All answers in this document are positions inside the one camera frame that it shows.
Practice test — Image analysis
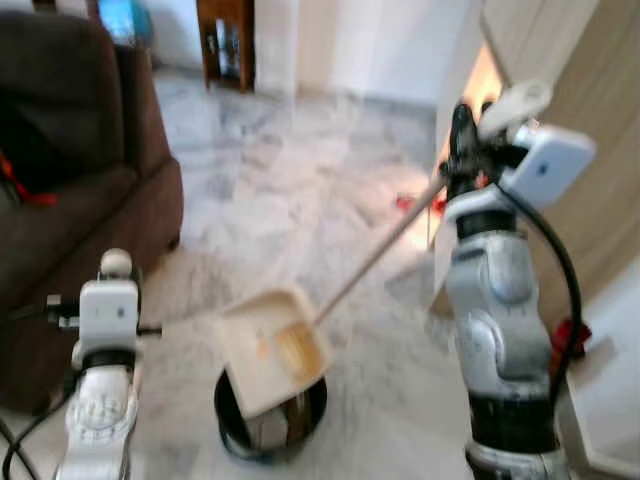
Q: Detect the black plastic bin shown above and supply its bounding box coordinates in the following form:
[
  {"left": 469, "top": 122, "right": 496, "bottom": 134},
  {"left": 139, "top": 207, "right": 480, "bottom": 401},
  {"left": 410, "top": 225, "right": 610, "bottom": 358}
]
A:
[{"left": 213, "top": 370, "right": 329, "bottom": 464}]

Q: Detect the cream long handled dustpan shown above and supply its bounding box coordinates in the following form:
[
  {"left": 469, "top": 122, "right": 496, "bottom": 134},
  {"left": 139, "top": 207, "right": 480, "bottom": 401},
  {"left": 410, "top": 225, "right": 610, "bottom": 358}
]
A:
[{"left": 215, "top": 80, "right": 553, "bottom": 419}]

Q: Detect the brown bottle red cap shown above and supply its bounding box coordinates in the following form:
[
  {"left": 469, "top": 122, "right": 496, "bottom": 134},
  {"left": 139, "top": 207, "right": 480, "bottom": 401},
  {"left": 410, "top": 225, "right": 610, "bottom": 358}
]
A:
[{"left": 550, "top": 318, "right": 594, "bottom": 367}]

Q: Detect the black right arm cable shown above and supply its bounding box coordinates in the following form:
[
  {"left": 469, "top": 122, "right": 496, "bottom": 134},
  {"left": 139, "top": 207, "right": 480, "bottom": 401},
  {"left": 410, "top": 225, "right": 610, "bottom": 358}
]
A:
[{"left": 495, "top": 183, "right": 586, "bottom": 406}]

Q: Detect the blue plastic container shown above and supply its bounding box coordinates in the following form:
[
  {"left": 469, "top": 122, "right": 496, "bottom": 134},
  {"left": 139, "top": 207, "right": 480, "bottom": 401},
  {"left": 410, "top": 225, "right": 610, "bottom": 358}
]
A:
[{"left": 97, "top": 0, "right": 153, "bottom": 47}]

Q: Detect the dark brown sofa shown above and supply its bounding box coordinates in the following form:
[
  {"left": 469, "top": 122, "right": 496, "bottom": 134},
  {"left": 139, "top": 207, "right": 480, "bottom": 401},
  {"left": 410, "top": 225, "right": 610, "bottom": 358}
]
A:
[{"left": 0, "top": 10, "right": 185, "bottom": 413}]

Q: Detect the small red floor scrap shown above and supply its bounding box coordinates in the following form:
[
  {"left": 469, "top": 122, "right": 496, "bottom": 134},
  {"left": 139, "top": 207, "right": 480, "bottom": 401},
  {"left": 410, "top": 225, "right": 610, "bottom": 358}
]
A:
[{"left": 393, "top": 195, "right": 447, "bottom": 217}]

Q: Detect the small dark wooden shelf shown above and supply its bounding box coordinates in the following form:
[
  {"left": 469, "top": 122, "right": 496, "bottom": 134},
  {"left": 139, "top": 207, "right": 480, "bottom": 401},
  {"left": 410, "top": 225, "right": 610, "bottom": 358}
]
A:
[{"left": 196, "top": 0, "right": 257, "bottom": 93}]

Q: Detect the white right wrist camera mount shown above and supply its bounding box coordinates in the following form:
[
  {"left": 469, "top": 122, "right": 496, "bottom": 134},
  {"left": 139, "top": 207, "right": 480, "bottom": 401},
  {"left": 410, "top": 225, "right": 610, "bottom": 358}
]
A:
[{"left": 445, "top": 122, "right": 598, "bottom": 219}]

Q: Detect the white low table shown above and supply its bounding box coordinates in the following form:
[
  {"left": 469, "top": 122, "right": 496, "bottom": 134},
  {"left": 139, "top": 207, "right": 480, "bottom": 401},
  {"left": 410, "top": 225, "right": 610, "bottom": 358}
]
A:
[{"left": 555, "top": 258, "right": 640, "bottom": 480}]

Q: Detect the light wooden cabinet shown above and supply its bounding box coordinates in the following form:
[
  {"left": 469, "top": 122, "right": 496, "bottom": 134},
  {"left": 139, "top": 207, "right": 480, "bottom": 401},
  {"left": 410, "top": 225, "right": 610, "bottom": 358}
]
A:
[{"left": 435, "top": 0, "right": 640, "bottom": 321}]

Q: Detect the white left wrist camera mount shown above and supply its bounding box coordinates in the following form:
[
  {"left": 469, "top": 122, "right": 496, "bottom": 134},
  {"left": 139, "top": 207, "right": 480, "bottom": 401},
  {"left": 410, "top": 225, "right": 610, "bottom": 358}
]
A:
[{"left": 78, "top": 280, "right": 141, "bottom": 351}]

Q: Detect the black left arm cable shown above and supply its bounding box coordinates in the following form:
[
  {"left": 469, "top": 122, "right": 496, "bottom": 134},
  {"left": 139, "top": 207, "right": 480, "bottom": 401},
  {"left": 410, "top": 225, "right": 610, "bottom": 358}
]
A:
[{"left": 0, "top": 388, "right": 73, "bottom": 480}]

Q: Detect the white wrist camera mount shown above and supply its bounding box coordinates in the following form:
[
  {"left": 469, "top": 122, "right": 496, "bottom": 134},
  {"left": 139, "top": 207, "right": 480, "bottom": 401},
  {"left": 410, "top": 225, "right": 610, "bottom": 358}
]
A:
[
  {"left": 445, "top": 122, "right": 598, "bottom": 219},
  {"left": 78, "top": 280, "right": 141, "bottom": 351}
]

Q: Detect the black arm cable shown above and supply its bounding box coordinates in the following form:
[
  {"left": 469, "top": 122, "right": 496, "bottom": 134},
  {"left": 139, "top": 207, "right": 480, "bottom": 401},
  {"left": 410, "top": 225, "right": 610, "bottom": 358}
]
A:
[
  {"left": 0, "top": 388, "right": 73, "bottom": 480},
  {"left": 495, "top": 183, "right": 586, "bottom": 406}
]

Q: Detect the red item on sofa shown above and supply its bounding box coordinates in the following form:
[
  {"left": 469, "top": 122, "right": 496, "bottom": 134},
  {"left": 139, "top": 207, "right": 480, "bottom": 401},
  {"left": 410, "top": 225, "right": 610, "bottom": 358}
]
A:
[{"left": 0, "top": 150, "right": 57, "bottom": 208}]

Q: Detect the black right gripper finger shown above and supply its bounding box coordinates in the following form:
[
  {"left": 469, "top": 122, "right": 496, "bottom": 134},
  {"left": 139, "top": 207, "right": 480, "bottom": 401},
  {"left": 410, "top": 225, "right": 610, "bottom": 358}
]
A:
[{"left": 451, "top": 100, "right": 478, "bottom": 151}]

